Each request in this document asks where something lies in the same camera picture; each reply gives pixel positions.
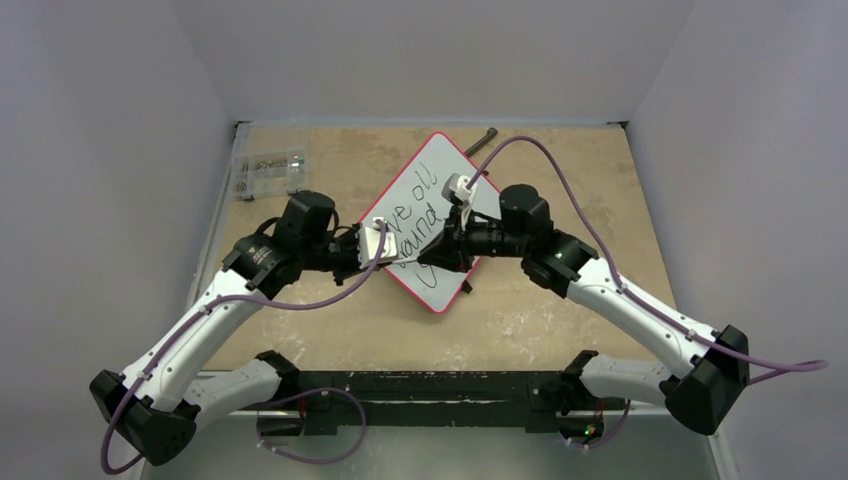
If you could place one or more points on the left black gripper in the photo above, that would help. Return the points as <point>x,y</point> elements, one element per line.
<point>352,235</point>

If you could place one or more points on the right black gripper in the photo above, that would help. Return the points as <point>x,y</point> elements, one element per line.
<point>453,245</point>

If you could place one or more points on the red framed whiteboard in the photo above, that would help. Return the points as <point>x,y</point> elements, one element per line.
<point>414,209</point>

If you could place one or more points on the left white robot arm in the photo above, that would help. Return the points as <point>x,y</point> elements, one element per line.
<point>158,403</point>

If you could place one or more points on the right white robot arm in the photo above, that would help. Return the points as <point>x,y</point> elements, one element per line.
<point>698,374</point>

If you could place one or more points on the clear plastic screw box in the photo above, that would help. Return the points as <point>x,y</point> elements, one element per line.
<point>270,174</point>

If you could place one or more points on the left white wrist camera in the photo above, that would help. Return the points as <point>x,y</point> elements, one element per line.
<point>377,241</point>

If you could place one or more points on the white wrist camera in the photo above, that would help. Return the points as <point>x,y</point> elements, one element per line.
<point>377,241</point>
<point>459,191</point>

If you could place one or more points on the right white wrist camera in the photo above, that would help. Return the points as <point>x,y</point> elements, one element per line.
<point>459,191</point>

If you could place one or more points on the black whiteboard stand bracket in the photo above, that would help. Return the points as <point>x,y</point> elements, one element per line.
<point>490,134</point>

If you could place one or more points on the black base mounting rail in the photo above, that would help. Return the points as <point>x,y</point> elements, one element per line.
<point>533,401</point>

